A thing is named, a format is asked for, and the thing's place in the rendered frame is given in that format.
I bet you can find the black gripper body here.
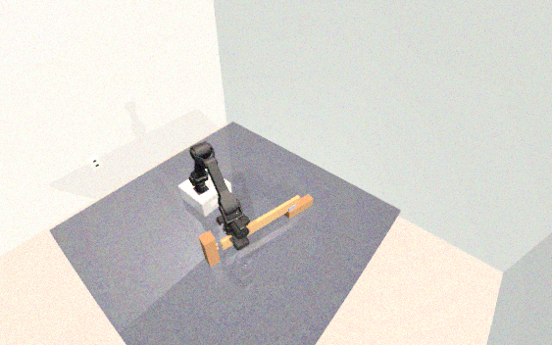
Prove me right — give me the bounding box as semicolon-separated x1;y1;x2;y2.
216;215;249;250

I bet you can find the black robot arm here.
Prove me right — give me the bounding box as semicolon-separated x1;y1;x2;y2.
189;141;250;240

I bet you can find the long light wooden rail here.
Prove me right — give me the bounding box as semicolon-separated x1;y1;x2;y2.
220;195;300;249

